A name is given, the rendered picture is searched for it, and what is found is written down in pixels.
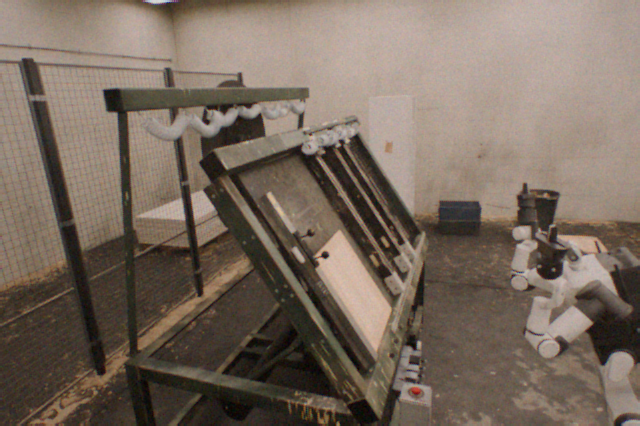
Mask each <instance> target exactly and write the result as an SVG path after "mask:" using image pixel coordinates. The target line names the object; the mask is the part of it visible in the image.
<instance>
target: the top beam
mask: <svg viewBox="0 0 640 426"><path fill-rule="evenodd" d="M353 117H356V115H352V116H348V117H344V118H340V119H336V120H337V121H342V120H346V119H349V118H353ZM321 124H323V123H320V124H316V125H311V126H307V127H309V128H310V129H312V128H315V127H319V126H322V125H321ZM307 127H303V128H307ZM303 128H299V129H296V130H292V131H288V132H284V133H280V134H276V135H272V136H268V137H263V138H259V139H255V140H251V141H247V142H243V143H239V144H236V145H232V146H228V147H224V148H220V149H215V150H213V151H212V152H209V153H208V154H207V155H206V156H204V157H203V158H202V159H201V160H200V161H199V164H200V166H201V167H202V169H203V170H204V172H205V173H206V175H207V176H208V178H209V179H210V180H211V181H212V182H213V181H215V180H216V179H217V178H218V177H220V176H221V175H223V174H226V173H227V174H228V176H229V175H232V174H235V173H237V172H239V171H242V170H245V169H247V168H250V167H253V166H255V165H258V164H261V163H264V162H266V161H269V160H272V159H277V158H280V157H283V156H285V155H288V154H291V153H293V152H296V151H299V150H301V148H302V146H303V145H304V144H303V142H302V141H304V143H308V142H310V141H309V139H308V138H307V136H306V135H303V134H302V132H303V130H302V129H303ZM313 134H314V136H315V137H316V136H317V137H318V136H321V135H326V131H325V130H321V131H318V132H315V133H313Z"/></svg>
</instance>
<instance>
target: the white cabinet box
mask: <svg viewBox="0 0 640 426"><path fill-rule="evenodd" d="M416 99H417V95H399V96H378V97H369V98H368V107H369V149H370V151H371V152H372V154H373V155H374V157H375V158H376V159H377V161H378V162H379V164H380V165H381V167H382V168H383V170H384V172H385V173H386V175H387V176H388V178H389V179H390V181H391V183H392V184H393V186H394V187H395V189H396V190H397V192H398V193H399V195H400V197H401V198H402V200H403V201H404V203H405V204H406V206H407V207H408V209H409V211H410V212H411V214H412V215H413V217H414V200H415V150H416Z"/></svg>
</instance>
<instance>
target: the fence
mask: <svg viewBox="0 0 640 426"><path fill-rule="evenodd" d="M270 194H271V195H272V193H271V192H269V193H267V194H265V195H264V196H262V197H261V198H260V200H261V201H262V203H263V204H264V206H265V207H266V209H267V210H268V212H269V213H270V215H271V216H272V217H273V218H274V220H275V221H276V223H277V224H278V226H279V227H280V229H281V230H282V232H283V233H284V235H285V236H286V238H287V240H288V241H289V243H290V244H291V246H292V247H293V248H294V247H297V248H298V250H299V251H300V254H301V256H302V257H303V259H304V262H303V263H302V264H303V265H304V267H305V268H306V270H307V271H308V273H309V274H310V275H311V276H312V278H313V279H314V281H315V282H318V281H320V280H321V282H322V283H323V285H324V287H325V288H326V290H327V291H328V294H327V295H326V299H327V301H328V302H329V304H330V305H331V307H332V308H333V310H334V311H335V313H336V314H337V316H338V317H339V319H340V320H341V322H342V323H343V325H344V326H345V328H346V329H347V331H348V332H349V334H350V335H351V337H352V338H353V340H354V341H355V343H356V344H357V346H358V347H359V348H360V349H361V351H362V353H363V355H364V357H365V359H366V360H367V362H368V363H369V364H370V363H372V362H375V361H376V359H377V356H378V354H377V353H376V351H375V350H374V349H373V348H372V346H371V345H370V343H369V342H368V340H367V339H366V337H365V335H364V334H363V332H362V331H361V328H360V326H359V325H358V323H357V322H356V320H355V319H354V317H353V316H352V314H351V313H350V311H349V310H348V308H347V307H346V305H345V304H344V302H343V301H342V299H341V298H340V296H339V295H338V293H337V291H336V290H335V288H334V287H333V285H332V284H331V282H330V281H329V279H328V278H327V276H326V275H325V274H324V273H323V271H322V270H321V268H320V267H319V266H318V267H317V268H316V269H315V268H314V267H313V265H312V264H311V262H310V261H309V259H308V258H307V256H306V255H305V253H304V252H303V250H302V249H301V246H300V244H299V243H298V241H297V240H296V238H295V237H294V235H293V232H295V231H296V229H295V227H294V226H293V224H292V223H291V221H290V220H289V218H288V217H287V216H286V215H285V213H284V212H283V210H282V208H281V207H280V205H279V204H278V202H277V201H276V199H275V198H274V196H273V195H272V197H273V198H274V200H275V201H276V204H273V203H272V201H271V200H270V198H269V197H268V195H270ZM278 207H279V208H280V209H281V211H282V212H283V214H284V215H285V216H284V217H282V216H281V215H280V213H279V212H278V210H277V209H276V208H278Z"/></svg>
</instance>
